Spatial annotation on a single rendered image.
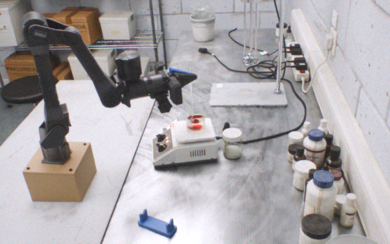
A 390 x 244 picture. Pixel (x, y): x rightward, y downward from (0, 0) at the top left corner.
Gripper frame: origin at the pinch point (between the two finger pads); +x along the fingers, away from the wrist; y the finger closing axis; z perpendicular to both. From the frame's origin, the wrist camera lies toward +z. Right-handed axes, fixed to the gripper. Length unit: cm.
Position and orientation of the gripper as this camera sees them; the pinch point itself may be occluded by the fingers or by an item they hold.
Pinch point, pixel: (185, 78)
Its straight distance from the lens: 115.6
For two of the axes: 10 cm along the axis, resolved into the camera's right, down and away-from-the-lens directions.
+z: 0.5, 8.6, 5.1
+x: 9.3, -2.2, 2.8
